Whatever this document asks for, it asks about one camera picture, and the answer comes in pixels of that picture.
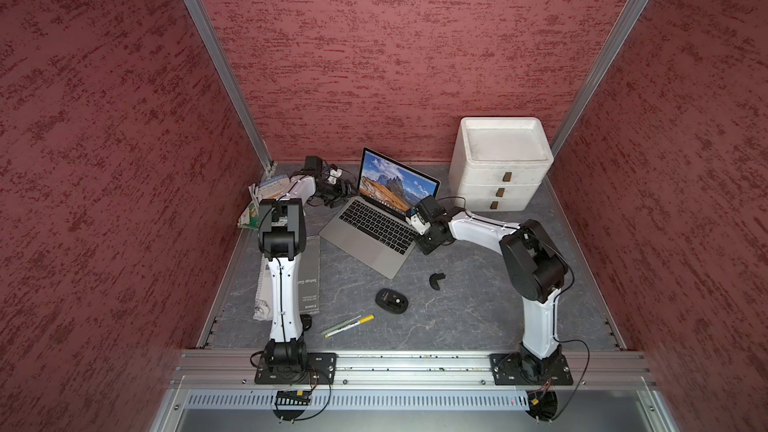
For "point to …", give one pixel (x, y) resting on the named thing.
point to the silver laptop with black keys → (372, 226)
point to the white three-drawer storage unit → (497, 164)
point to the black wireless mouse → (392, 300)
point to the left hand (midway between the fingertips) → (354, 198)
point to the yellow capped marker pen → (349, 326)
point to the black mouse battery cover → (433, 280)
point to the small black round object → (306, 320)
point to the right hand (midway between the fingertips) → (425, 246)
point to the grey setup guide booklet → (309, 276)
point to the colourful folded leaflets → (268, 186)
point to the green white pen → (340, 325)
